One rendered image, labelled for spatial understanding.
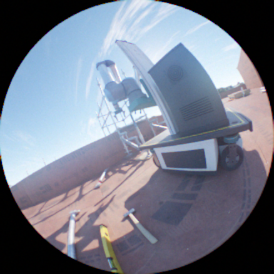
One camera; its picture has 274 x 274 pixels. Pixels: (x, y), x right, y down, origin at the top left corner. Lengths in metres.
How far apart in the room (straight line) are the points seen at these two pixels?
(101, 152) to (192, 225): 2.03
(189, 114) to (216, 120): 0.17
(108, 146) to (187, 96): 1.95
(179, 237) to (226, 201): 0.28
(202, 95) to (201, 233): 0.65
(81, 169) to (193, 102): 2.18
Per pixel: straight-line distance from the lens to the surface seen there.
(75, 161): 2.12
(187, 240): 0.48
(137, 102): 0.70
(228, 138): 0.54
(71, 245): 0.76
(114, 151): 2.15
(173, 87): 0.56
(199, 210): 0.52
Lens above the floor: 0.47
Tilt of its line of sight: 3 degrees down
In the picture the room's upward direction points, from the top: 25 degrees counter-clockwise
